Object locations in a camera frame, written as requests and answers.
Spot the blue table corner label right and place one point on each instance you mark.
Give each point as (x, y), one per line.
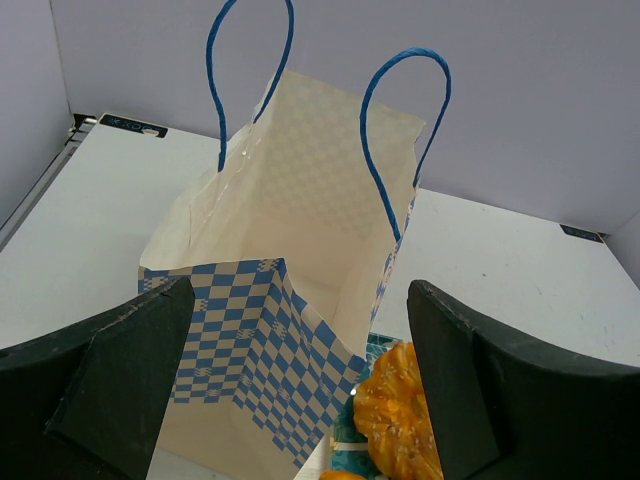
(581, 233)

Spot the blue table corner label left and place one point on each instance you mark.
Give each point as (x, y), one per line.
(133, 126)

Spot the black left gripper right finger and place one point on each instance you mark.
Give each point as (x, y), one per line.
(506, 405)

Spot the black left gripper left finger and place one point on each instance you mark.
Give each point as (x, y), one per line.
(88, 401)

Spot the twisted ring bread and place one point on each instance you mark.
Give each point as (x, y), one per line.
(390, 410)

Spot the blue checkered paper bag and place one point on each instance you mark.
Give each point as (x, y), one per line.
(288, 240)

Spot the croissant bread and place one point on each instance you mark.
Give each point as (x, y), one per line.
(340, 475)

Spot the blue table corner label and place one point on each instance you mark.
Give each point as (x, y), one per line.
(581, 233)
(133, 126)

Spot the teal floral tray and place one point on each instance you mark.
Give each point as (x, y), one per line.
(349, 449)

